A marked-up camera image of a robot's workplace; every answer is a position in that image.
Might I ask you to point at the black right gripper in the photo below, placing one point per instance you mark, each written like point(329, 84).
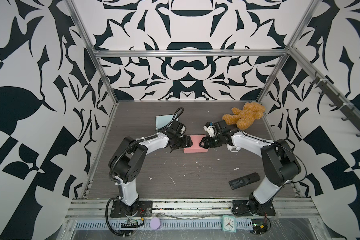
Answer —
point(206, 140)

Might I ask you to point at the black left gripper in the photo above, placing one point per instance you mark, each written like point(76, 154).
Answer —
point(188, 142)

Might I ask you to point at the pink paper box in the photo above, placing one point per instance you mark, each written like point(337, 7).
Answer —
point(195, 148)

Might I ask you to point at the light blue paper box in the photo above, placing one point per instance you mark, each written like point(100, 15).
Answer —
point(163, 120)

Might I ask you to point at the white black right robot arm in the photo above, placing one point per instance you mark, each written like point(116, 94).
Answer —
point(280, 164)

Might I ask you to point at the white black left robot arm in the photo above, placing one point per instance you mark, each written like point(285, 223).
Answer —
point(126, 163)

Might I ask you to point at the white alarm clock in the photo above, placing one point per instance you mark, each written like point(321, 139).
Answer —
point(233, 149)

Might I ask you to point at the brown teddy bear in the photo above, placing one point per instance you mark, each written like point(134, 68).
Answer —
point(244, 118)

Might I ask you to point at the black remote control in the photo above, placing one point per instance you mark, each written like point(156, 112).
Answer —
point(244, 181)

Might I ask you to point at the teal square clock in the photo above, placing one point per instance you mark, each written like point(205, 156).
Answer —
point(229, 224)

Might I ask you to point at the purple round disc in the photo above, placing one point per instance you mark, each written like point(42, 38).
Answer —
point(155, 223)

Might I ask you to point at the small electronics board left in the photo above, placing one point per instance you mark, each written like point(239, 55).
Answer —
point(130, 223)

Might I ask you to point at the green circuit board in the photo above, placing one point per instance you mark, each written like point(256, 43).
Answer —
point(260, 227)

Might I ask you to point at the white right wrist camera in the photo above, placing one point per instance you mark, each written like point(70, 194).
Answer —
point(210, 129)

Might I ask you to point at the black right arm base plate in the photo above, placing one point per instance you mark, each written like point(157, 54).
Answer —
point(243, 208)

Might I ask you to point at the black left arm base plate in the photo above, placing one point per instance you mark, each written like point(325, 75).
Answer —
point(142, 208)

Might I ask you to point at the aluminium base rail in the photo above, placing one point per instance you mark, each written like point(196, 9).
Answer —
point(192, 208)

